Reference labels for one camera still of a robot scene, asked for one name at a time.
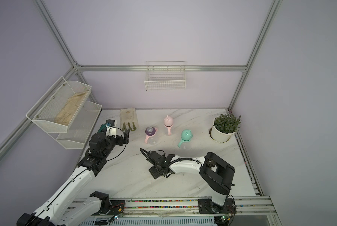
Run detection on clear baby bottle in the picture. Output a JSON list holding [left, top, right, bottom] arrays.
[[145, 136, 158, 145]]

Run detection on purple nipple collar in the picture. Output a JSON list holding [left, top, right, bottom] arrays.
[[145, 127, 157, 137]]

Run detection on mint green bottle cap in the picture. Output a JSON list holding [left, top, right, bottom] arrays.
[[181, 129, 193, 142]]

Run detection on pink bottle cap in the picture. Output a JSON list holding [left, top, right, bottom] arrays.
[[164, 115, 174, 127]]

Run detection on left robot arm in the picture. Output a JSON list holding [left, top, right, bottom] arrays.
[[17, 131, 130, 226]]

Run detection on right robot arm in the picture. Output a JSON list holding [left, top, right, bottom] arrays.
[[140, 148, 235, 207]]

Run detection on green rubber glove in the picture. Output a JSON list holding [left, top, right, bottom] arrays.
[[98, 124, 106, 133]]

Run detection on beige glove green fingertips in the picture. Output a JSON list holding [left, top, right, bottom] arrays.
[[120, 108, 139, 131]]

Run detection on lower white mesh shelf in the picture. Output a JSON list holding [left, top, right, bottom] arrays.
[[56, 101, 102, 149]]

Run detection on white mesh shelf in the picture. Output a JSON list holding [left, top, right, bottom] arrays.
[[56, 101, 102, 149], [26, 77, 92, 133]]

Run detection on beige glove in shelf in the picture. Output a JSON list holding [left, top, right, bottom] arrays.
[[54, 91, 87, 126]]

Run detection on upper white mesh shelf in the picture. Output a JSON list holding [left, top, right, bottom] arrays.
[[26, 77, 92, 133]]

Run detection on potted green plant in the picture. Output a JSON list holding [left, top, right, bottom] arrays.
[[210, 114, 241, 143]]

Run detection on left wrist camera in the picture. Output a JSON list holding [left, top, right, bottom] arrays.
[[104, 119, 117, 137]]

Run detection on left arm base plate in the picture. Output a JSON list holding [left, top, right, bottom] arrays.
[[93, 200, 126, 216]]

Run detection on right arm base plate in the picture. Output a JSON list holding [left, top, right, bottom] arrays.
[[198, 199, 237, 214]]

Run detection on white wire wall basket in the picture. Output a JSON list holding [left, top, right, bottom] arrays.
[[144, 61, 186, 91]]

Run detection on aluminium front rail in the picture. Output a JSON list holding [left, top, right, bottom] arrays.
[[43, 196, 277, 218]]

